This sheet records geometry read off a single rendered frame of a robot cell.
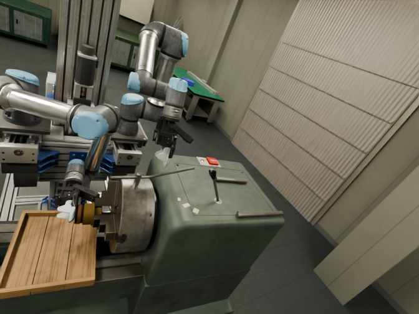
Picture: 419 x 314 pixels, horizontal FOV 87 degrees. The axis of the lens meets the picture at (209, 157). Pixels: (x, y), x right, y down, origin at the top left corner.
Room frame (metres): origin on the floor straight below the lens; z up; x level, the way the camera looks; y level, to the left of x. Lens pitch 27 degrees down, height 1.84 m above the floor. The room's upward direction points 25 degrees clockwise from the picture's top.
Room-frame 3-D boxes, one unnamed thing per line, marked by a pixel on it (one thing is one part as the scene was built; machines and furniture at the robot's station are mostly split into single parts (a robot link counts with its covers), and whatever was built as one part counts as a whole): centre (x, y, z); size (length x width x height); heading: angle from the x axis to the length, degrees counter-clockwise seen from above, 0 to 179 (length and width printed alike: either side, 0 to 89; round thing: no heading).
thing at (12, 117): (0.88, 0.93, 1.21); 0.15 x 0.15 x 0.10
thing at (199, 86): (5.81, 1.32, 0.42); 2.33 x 0.94 x 0.84; 41
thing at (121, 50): (7.01, 4.18, 0.45); 2.19 x 2.00 x 0.91; 131
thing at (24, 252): (0.55, 0.43, 0.89); 0.36 x 0.30 x 0.04; 34
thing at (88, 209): (0.60, 0.35, 1.08); 0.09 x 0.09 x 0.09; 35
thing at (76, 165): (0.79, 0.55, 1.08); 0.11 x 0.08 x 0.09; 33
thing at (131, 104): (1.21, 0.55, 1.33); 0.13 x 0.12 x 0.14; 117
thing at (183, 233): (0.93, -0.10, 1.06); 0.59 x 0.48 x 0.39; 124
